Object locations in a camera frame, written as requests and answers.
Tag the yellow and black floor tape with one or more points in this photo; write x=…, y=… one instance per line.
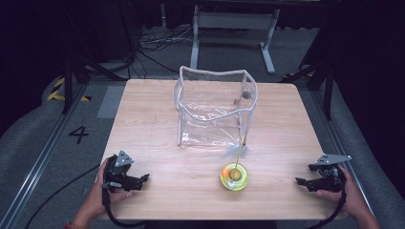
x=55, y=92

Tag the person's right hand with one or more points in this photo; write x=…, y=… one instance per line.
x=350, y=197

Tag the yellow-green feather cat toy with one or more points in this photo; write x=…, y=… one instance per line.
x=235, y=181

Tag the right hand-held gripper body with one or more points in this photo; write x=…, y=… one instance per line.
x=329, y=178

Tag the orange ball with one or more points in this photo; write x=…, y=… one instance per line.
x=225, y=172

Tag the clear plastic bag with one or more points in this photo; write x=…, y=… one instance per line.
x=213, y=108

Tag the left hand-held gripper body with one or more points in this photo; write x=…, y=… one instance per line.
x=118, y=171

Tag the grey metal table frame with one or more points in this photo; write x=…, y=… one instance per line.
x=234, y=20

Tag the person's left hand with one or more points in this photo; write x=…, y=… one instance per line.
x=95, y=198

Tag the grey metal floor rail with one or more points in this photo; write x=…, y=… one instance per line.
x=38, y=162
x=337, y=133

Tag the black metal stand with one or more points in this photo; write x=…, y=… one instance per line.
x=318, y=79
x=76, y=76

